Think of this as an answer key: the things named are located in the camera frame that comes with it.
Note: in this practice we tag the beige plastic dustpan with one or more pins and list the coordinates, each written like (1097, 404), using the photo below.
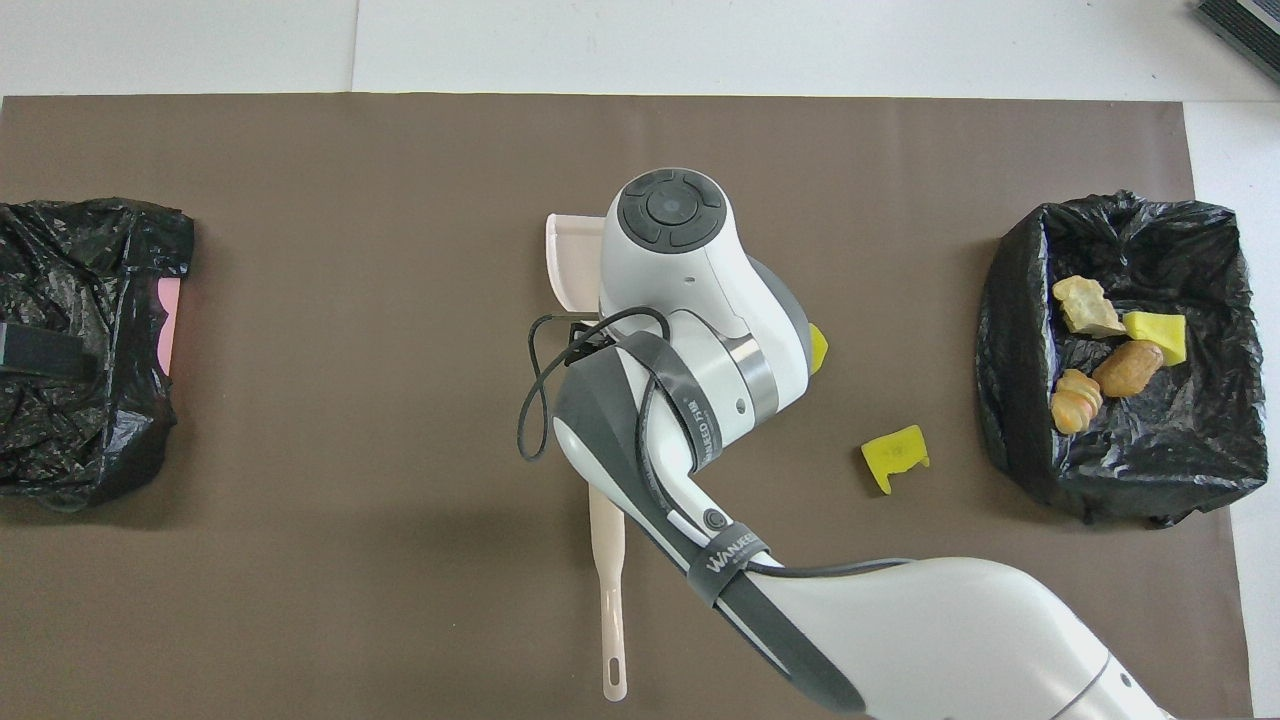
(575, 260)

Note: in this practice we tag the brown bread roll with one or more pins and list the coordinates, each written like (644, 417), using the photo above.
(1128, 368)

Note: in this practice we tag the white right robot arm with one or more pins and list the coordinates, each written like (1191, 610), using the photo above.
(700, 290)

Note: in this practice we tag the black trash bag pink bin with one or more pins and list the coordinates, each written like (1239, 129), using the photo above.
(60, 260)

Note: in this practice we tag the beige hand brush black bristles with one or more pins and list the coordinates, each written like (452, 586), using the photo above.
(612, 600)

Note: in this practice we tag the pink plastic bin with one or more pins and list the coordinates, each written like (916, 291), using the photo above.
(168, 320)

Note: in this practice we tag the pale ridged bread piece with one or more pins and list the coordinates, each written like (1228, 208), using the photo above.
(1076, 400)

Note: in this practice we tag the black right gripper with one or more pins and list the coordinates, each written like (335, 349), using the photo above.
(592, 337)

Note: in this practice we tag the yellow sponge piece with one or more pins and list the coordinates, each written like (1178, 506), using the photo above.
(895, 452)
(818, 345)
(1158, 335)

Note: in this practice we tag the pale bread chunk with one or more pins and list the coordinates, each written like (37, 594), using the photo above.
(1085, 305)

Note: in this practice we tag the brown paper table mat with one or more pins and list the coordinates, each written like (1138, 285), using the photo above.
(350, 200)

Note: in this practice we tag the dark ridged device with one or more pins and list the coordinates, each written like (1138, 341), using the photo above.
(1250, 25)

